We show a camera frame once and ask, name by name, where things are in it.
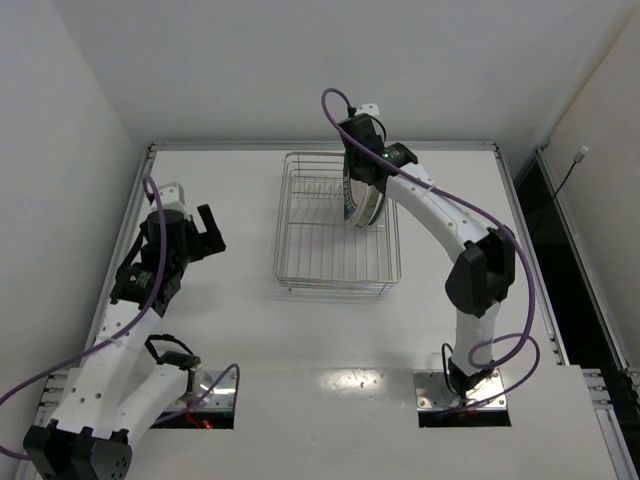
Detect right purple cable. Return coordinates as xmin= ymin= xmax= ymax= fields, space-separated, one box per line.
xmin=320 ymin=88 xmax=541 ymax=416

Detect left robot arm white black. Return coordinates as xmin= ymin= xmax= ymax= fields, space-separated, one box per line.
xmin=23 ymin=202 xmax=226 ymax=479

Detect black base cable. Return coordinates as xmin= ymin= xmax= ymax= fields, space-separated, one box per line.
xmin=144 ymin=333 xmax=202 ymax=391
xmin=440 ymin=341 xmax=460 ymax=391

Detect green red rimmed plate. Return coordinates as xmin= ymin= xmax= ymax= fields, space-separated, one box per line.
xmin=346 ymin=180 xmax=373 ymax=227
xmin=342 ymin=153 xmax=357 ymax=225

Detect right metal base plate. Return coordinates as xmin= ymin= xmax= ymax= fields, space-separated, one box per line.
xmin=413 ymin=370 xmax=508 ymax=413

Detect small blue patterned plate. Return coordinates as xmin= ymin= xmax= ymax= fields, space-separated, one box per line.
xmin=380 ymin=195 xmax=389 ymax=223

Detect black cable with white plug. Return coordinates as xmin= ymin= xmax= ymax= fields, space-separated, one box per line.
xmin=549 ymin=145 xmax=590 ymax=199

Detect left black base cable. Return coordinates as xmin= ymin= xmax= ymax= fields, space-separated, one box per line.
xmin=144 ymin=333 xmax=202 ymax=391

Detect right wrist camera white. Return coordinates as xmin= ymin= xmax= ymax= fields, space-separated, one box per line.
xmin=356 ymin=103 xmax=380 ymax=117

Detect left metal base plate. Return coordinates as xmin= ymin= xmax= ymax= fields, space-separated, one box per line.
xmin=192 ymin=367 xmax=237 ymax=414

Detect white plate with grey rim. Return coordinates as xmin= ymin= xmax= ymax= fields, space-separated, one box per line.
xmin=359 ymin=188 xmax=386 ymax=228

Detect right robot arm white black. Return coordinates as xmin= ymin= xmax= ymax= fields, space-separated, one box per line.
xmin=339 ymin=112 xmax=515 ymax=398

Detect metal wire dish rack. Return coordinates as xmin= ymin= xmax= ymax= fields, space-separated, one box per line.
xmin=273 ymin=152 xmax=401 ymax=295

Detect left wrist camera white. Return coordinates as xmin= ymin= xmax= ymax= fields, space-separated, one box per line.
xmin=158 ymin=182 xmax=187 ymax=216

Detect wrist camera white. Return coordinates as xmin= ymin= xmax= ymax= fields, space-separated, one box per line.
xmin=356 ymin=103 xmax=380 ymax=117
xmin=158 ymin=182 xmax=187 ymax=216

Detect metal base plate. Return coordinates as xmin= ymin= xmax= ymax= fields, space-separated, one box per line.
xmin=192 ymin=367 xmax=237 ymax=414
xmin=413 ymin=370 xmax=508 ymax=413

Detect right black base cable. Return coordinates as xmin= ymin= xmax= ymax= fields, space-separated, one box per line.
xmin=440 ymin=341 xmax=460 ymax=391

